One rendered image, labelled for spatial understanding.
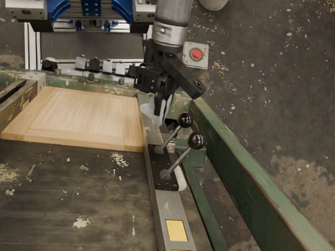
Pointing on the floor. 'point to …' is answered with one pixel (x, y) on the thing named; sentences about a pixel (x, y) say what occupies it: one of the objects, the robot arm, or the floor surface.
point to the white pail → (213, 4)
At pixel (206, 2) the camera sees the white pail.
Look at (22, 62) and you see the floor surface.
